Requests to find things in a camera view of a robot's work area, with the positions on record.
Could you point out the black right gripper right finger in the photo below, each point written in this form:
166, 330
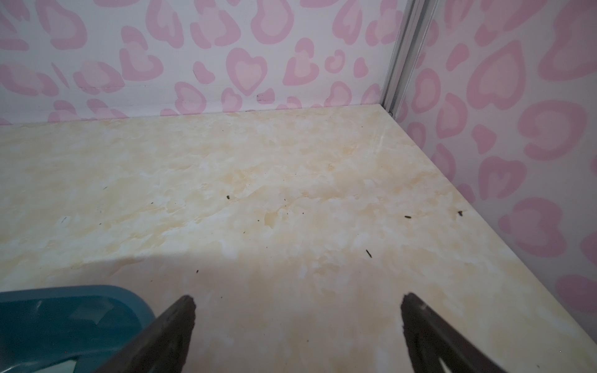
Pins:
435, 346

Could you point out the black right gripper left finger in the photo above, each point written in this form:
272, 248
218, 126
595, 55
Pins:
163, 346

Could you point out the teal plastic tray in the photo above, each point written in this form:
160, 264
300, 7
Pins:
82, 326

